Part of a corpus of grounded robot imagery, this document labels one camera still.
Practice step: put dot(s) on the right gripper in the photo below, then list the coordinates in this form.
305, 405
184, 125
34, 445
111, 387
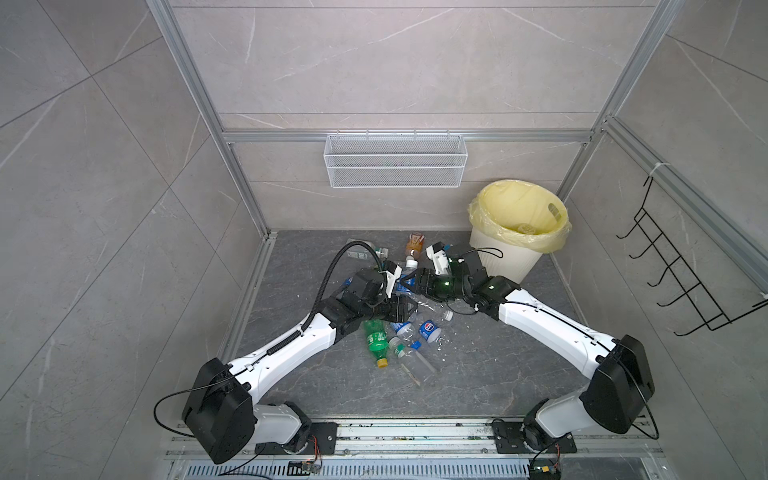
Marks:
422, 273

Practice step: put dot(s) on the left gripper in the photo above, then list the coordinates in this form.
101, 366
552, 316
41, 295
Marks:
401, 310

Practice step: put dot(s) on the blue label bottle white cap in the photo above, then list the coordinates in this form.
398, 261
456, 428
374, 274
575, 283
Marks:
406, 283

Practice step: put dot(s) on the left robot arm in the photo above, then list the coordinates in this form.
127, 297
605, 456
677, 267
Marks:
224, 411

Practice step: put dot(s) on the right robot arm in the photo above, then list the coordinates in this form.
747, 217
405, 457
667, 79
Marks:
620, 381

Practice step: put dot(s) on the white plastic waste bin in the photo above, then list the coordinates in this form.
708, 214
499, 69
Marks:
501, 259

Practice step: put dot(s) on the yellow bin liner bag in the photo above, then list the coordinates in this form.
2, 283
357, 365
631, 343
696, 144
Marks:
521, 214

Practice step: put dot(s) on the blue label bottle centre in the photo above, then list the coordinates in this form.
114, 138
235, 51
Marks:
408, 334

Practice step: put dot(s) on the green Sprite bottle yellow cap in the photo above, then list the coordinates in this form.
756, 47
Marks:
377, 341

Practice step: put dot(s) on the clear crushed bottle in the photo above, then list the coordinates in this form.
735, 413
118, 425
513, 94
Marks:
437, 312

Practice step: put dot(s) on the Pepsi blue label bottle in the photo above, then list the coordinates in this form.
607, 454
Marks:
432, 338

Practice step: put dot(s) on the amber tea bottle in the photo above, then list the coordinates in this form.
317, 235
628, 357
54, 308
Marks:
415, 245

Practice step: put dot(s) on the clear bottle green label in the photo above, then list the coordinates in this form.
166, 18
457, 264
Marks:
364, 253

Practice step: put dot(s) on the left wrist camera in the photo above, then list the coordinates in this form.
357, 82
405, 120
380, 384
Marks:
392, 273

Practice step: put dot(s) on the aluminium front rail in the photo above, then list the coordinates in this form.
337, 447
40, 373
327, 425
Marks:
427, 448

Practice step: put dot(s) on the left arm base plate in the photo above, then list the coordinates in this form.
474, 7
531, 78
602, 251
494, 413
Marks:
322, 435

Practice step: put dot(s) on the white wire mesh basket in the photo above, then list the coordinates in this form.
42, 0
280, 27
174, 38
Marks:
357, 161

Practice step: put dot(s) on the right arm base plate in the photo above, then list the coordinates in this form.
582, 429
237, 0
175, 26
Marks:
517, 437

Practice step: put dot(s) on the black wire hook rack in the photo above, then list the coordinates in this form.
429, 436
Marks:
679, 273

